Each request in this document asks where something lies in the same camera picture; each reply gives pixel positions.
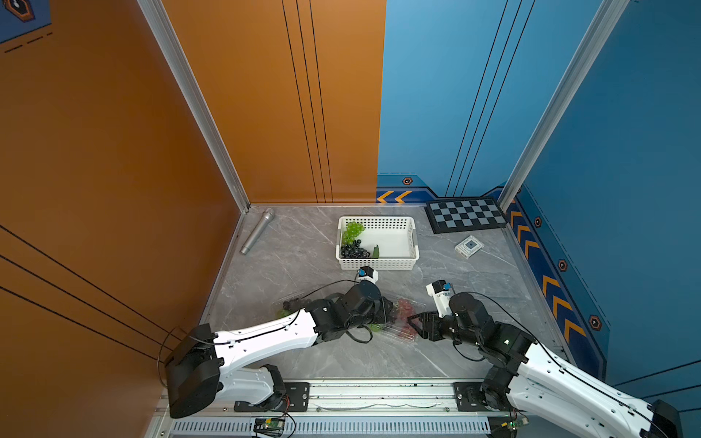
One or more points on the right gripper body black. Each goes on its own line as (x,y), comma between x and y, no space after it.
(454,333)

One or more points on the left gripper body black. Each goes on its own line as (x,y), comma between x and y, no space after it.
(378,313)

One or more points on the dark purple grape bunch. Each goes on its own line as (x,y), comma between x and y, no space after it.
(389,311)

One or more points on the red grape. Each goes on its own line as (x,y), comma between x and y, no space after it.
(405,309)

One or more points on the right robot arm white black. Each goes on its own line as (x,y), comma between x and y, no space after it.
(526,376)

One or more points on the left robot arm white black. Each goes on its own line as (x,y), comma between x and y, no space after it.
(230,365)

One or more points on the small black grape bunch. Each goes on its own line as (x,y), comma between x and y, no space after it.
(353,250)

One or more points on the white perforated plastic basket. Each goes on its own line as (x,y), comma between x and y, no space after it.
(396,237)

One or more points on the small green grape bunch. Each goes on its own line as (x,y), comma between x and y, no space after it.
(351,233)

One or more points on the right green circuit board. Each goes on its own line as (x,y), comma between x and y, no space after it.
(515,425)

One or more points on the green circuit board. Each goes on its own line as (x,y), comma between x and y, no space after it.
(515,425)
(274,427)

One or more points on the black grey chessboard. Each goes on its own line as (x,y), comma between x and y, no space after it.
(454,215)

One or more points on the silver microphone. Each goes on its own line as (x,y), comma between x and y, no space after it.
(264,221)

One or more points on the left green circuit board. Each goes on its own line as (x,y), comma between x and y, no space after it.
(274,427)

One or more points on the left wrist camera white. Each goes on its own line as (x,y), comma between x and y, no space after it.
(366,273)

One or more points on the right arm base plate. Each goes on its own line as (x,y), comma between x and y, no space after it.
(477,396)

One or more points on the aluminium rail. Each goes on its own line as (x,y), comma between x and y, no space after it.
(400,397)

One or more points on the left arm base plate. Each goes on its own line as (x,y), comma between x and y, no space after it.
(295,399)

